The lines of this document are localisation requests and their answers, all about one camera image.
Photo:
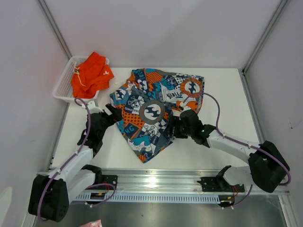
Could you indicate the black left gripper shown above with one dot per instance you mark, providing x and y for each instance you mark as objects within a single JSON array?
[{"x": 116, "y": 115}]

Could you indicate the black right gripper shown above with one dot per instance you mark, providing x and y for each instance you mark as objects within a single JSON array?
[{"x": 175, "y": 121}]

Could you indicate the patterned blue orange shorts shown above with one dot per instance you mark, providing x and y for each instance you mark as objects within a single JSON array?
[{"x": 148, "y": 100}]

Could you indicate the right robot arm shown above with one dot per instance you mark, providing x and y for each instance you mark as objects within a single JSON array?
[{"x": 265, "y": 166}]

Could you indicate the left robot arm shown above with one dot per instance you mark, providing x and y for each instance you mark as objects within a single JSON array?
[{"x": 52, "y": 193}]

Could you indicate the white plastic basket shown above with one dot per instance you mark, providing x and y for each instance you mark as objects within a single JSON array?
[{"x": 63, "y": 89}]

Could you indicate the pink cloth piece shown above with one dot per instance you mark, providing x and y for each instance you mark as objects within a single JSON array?
[{"x": 96, "y": 223}]

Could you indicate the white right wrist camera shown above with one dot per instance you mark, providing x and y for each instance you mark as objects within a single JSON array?
[{"x": 183, "y": 107}]

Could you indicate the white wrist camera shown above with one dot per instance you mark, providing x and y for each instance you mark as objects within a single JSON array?
[
  {"x": 183, "y": 107},
  {"x": 93, "y": 106}
]

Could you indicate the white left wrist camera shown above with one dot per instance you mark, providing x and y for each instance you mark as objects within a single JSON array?
[{"x": 93, "y": 106}]

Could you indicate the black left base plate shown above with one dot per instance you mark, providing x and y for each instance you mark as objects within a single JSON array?
[{"x": 106, "y": 180}]

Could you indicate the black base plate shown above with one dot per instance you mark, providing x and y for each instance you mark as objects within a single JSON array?
[
  {"x": 106, "y": 180},
  {"x": 218, "y": 183}
]

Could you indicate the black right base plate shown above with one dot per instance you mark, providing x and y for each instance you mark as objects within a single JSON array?
[{"x": 218, "y": 183}]

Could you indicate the white slotted cable duct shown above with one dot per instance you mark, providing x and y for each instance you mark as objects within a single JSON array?
[{"x": 195, "y": 198}]

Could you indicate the right aluminium frame post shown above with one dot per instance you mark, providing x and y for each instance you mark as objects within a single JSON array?
[{"x": 265, "y": 34}]

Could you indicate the aluminium frame post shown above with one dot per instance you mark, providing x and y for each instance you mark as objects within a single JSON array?
[
  {"x": 50, "y": 19},
  {"x": 265, "y": 34}
]

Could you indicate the left aluminium frame post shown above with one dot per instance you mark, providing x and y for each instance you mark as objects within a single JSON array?
[{"x": 50, "y": 19}]

